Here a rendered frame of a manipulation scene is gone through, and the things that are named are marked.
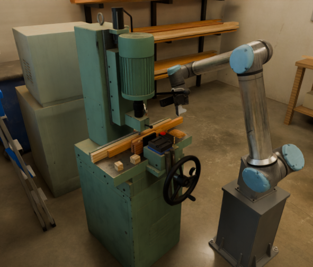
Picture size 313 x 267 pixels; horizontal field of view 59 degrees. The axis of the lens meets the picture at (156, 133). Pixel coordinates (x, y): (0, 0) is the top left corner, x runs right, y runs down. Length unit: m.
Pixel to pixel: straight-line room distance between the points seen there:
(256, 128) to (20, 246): 1.88
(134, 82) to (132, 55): 0.13
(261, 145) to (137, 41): 0.77
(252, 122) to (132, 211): 0.80
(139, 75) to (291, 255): 1.70
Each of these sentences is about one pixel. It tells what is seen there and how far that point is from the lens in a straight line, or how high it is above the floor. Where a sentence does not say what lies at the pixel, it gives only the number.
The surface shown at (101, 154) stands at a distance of 1.50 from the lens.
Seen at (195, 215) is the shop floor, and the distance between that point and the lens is 2.45.
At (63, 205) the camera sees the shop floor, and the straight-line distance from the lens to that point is 2.65.
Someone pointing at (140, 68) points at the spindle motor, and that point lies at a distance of 1.38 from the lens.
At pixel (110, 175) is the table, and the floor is 0.90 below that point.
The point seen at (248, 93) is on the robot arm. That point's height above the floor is 1.28.
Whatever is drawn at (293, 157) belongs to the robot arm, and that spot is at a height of 0.93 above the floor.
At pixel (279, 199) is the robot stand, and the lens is 1.92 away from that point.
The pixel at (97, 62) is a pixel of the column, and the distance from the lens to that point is 1.55.
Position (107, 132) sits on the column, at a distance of 1.70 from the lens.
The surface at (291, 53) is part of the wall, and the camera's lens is 4.68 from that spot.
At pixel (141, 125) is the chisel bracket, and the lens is 1.52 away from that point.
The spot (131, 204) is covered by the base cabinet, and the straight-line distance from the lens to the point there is 1.57.
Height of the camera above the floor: 1.74
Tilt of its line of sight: 29 degrees down
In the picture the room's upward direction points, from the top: straight up
